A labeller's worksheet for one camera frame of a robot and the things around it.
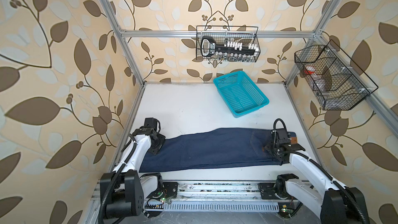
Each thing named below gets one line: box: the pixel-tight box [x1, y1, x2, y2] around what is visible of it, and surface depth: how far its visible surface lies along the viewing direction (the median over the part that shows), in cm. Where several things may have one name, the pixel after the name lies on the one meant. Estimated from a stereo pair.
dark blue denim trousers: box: [139, 128, 282, 173], surface depth 89 cm
